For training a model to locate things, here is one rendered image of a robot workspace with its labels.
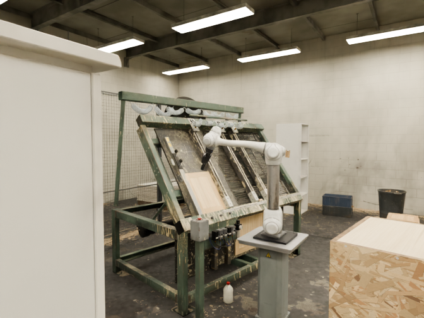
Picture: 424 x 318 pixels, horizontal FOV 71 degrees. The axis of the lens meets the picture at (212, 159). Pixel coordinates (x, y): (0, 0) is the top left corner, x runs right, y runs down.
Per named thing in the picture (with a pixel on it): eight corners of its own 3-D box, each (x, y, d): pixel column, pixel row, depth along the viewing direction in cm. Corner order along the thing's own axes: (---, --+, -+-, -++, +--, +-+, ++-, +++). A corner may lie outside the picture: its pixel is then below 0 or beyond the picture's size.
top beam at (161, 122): (138, 127, 315) (142, 121, 309) (135, 120, 319) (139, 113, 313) (260, 132, 472) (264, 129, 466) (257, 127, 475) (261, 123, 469)
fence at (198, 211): (197, 216, 292) (199, 214, 290) (163, 139, 328) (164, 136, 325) (200, 216, 296) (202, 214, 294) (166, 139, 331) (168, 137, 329)
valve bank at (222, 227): (214, 253, 277) (214, 228, 276) (204, 250, 287) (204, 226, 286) (247, 241, 312) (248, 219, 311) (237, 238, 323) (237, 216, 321)
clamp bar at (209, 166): (224, 209, 321) (238, 199, 307) (183, 123, 365) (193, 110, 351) (230, 208, 328) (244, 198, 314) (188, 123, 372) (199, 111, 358)
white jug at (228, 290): (228, 305, 294) (228, 285, 293) (221, 301, 301) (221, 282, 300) (235, 301, 301) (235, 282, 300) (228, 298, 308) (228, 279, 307)
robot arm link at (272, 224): (282, 230, 259) (281, 239, 238) (263, 229, 264) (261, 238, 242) (284, 142, 252) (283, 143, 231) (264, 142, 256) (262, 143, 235)
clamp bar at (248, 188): (251, 203, 354) (264, 194, 340) (210, 125, 398) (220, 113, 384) (256, 202, 362) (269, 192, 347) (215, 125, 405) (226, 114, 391)
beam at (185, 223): (178, 236, 274) (184, 231, 267) (173, 224, 278) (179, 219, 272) (298, 202, 430) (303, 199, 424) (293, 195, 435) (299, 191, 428)
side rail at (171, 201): (173, 224, 278) (180, 219, 272) (135, 130, 319) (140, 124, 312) (178, 223, 283) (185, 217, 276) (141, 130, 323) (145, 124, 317)
